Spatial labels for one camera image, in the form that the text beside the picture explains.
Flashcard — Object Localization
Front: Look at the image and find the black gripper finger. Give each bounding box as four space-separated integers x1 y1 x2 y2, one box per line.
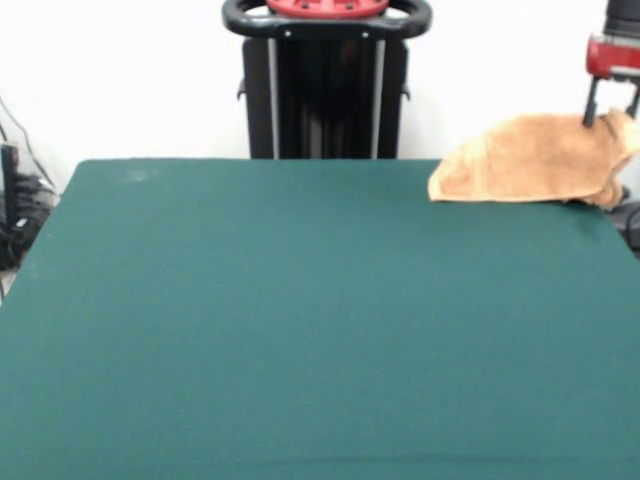
581 75 602 128
623 82 640 122

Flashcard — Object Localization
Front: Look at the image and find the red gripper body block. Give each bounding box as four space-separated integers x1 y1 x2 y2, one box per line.
585 33 640 84

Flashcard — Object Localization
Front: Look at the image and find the tan terry towel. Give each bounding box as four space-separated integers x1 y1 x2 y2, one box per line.
427 108 640 210

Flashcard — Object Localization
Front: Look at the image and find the dark grey chair base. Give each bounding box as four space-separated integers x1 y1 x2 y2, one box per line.
610 192 640 259

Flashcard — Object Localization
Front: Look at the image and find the dark green table cloth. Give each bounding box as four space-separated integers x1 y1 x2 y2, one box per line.
0 157 640 480

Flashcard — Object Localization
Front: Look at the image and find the black robot pedestal with handle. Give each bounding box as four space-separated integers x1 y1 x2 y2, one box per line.
222 0 434 160

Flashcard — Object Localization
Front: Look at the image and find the thin grey cable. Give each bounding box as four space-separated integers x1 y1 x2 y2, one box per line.
0 93 57 194

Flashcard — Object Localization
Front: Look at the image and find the black equipment pile with cables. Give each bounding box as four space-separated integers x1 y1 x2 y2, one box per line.
0 172 59 274

